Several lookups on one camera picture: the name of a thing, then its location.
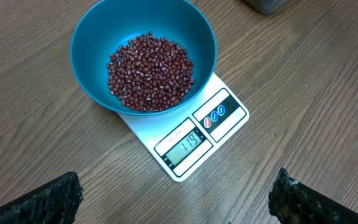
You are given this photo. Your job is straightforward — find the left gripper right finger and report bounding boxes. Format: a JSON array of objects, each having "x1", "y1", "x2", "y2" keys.
[{"x1": 268, "y1": 168, "x2": 358, "y2": 224}]

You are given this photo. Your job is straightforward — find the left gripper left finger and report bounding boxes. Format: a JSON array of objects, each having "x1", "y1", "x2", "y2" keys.
[{"x1": 0, "y1": 172, "x2": 83, "y2": 224}]

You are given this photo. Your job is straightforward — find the white digital kitchen scale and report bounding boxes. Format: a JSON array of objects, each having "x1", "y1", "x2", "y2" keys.
[{"x1": 121, "y1": 74, "x2": 250, "y2": 182}]

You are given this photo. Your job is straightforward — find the red beans in bowl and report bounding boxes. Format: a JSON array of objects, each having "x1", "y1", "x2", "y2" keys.
[{"x1": 106, "y1": 32, "x2": 195, "y2": 113}]

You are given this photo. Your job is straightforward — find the teal blue bowl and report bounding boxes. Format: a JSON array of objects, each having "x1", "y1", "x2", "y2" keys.
[{"x1": 70, "y1": 0, "x2": 218, "y2": 116}]

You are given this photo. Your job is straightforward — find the clear plastic food container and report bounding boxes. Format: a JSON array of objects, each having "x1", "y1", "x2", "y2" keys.
[{"x1": 243, "y1": 0, "x2": 289, "y2": 15}]

